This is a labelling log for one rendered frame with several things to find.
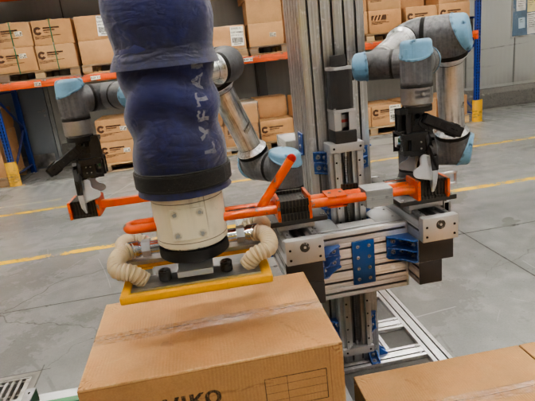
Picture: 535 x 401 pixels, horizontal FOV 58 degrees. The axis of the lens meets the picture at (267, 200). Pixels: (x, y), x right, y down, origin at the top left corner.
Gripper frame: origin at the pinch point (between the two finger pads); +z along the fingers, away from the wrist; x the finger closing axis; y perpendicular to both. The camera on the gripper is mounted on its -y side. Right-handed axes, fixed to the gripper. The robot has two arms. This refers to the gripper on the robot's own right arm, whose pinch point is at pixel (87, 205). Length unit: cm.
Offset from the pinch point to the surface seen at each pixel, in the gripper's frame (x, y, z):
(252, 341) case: -38, 40, 29
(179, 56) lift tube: -38, 33, -37
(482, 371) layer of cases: -16, 114, 69
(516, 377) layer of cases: -21, 122, 69
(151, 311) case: -13.7, 14.5, 29.3
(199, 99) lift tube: -35, 36, -28
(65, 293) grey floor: 223, -85, 124
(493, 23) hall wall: 830, 659, -53
